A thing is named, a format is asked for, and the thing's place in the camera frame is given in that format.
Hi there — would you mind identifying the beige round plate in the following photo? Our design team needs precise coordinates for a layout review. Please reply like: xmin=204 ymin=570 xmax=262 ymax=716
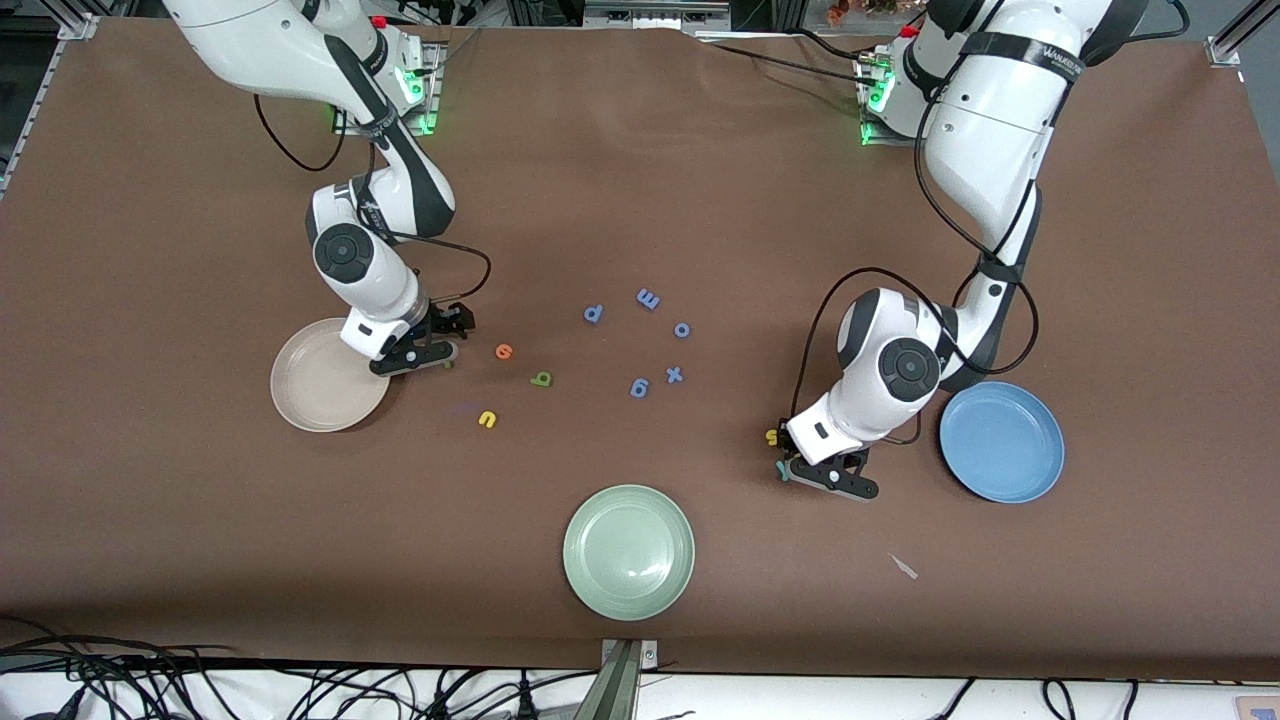
xmin=270 ymin=317 xmax=393 ymax=434

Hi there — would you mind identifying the pale green round plate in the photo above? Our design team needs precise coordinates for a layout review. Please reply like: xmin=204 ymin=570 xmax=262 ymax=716
xmin=562 ymin=484 xmax=696 ymax=622

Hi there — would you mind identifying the blue round plate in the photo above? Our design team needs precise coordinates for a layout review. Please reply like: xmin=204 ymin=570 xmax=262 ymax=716
xmin=938 ymin=381 xmax=1066 ymax=504

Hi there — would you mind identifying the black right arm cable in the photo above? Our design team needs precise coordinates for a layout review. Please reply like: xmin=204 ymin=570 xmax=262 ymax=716
xmin=253 ymin=95 xmax=493 ymax=306

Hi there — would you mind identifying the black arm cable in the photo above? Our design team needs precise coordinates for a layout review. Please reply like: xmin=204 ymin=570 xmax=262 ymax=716
xmin=795 ymin=20 xmax=1191 ymax=446
xmin=253 ymin=95 xmax=493 ymax=306

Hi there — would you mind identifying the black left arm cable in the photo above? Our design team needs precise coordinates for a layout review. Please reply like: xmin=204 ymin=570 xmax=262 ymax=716
xmin=795 ymin=20 xmax=1191 ymax=446

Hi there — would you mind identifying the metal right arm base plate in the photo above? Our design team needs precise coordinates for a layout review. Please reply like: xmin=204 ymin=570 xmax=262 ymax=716
xmin=333 ymin=40 xmax=446 ymax=136

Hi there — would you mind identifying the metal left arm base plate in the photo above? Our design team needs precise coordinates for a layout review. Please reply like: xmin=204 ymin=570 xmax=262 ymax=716
xmin=858 ymin=48 xmax=931 ymax=149

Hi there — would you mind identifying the metal table edge bracket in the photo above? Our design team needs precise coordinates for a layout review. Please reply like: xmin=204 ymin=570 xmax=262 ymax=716
xmin=575 ymin=638 xmax=659 ymax=720

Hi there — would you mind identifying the aluminium frame profile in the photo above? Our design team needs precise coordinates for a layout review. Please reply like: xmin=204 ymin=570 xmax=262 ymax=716
xmin=583 ymin=0 xmax=733 ymax=31

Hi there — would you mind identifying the black cable on table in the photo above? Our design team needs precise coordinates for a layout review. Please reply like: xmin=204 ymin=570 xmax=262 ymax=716
xmin=700 ymin=35 xmax=881 ymax=86

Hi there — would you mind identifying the grey aluminium table rail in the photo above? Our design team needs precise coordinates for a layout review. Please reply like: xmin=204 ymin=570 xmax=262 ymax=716
xmin=0 ymin=12 xmax=101 ymax=196

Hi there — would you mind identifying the black floor cable tangle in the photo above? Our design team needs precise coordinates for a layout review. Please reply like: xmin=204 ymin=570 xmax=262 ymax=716
xmin=0 ymin=615 xmax=601 ymax=720

